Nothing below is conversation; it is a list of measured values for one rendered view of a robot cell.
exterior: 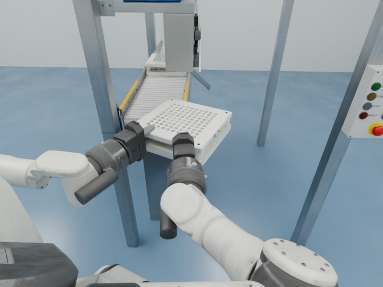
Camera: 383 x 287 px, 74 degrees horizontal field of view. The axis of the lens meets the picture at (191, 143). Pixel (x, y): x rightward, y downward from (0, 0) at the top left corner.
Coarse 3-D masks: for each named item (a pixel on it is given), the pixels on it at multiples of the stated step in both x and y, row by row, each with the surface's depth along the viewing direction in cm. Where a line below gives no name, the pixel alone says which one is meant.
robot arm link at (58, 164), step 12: (48, 156) 56; (60, 156) 56; (72, 156) 56; (84, 156) 57; (36, 168) 54; (48, 168) 53; (60, 168) 53; (72, 168) 53; (84, 168) 55; (36, 180) 55; (48, 180) 61
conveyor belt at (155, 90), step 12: (144, 84) 142; (156, 84) 142; (168, 84) 142; (180, 84) 142; (144, 96) 128; (156, 96) 128; (168, 96) 128; (180, 96) 129; (132, 108) 117; (144, 108) 117; (132, 120) 111
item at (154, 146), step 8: (224, 128) 85; (216, 136) 81; (224, 136) 84; (152, 144) 76; (160, 144) 77; (168, 144) 77; (216, 144) 78; (152, 152) 77; (160, 152) 75; (168, 152) 73; (208, 152) 73
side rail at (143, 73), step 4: (160, 44) 206; (156, 48) 194; (156, 52) 189; (144, 68) 154; (144, 72) 150; (140, 76) 142; (144, 76) 150; (136, 80) 137; (140, 80) 141; (136, 88) 132; (132, 92) 125; (132, 96) 125; (128, 100) 118; (128, 104) 118; (124, 108) 112; (120, 112) 109; (124, 112) 112
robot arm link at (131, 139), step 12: (120, 132) 67; (132, 132) 67; (108, 144) 63; (120, 144) 66; (132, 144) 67; (144, 144) 70; (120, 156) 62; (132, 156) 68; (144, 156) 72; (120, 168) 63
